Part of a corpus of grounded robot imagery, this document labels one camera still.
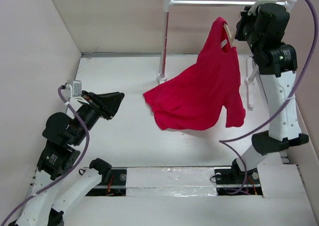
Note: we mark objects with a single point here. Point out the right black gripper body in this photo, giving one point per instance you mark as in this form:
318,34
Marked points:
252,37

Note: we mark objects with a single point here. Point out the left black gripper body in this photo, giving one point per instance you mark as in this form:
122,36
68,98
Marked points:
89,114

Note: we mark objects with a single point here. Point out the beige wooden hanger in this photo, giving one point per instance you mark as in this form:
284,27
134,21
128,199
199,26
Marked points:
229,38

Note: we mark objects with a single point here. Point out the red t shirt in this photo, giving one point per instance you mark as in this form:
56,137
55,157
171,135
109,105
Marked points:
194,99

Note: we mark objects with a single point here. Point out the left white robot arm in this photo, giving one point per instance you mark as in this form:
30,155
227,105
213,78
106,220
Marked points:
62,134

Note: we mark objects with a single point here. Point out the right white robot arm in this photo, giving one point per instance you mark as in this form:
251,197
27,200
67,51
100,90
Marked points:
276,74

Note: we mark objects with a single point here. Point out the white metal clothes rack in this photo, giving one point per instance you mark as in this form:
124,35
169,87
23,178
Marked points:
251,69

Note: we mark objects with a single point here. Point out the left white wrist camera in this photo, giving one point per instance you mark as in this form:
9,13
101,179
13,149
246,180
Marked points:
73,90

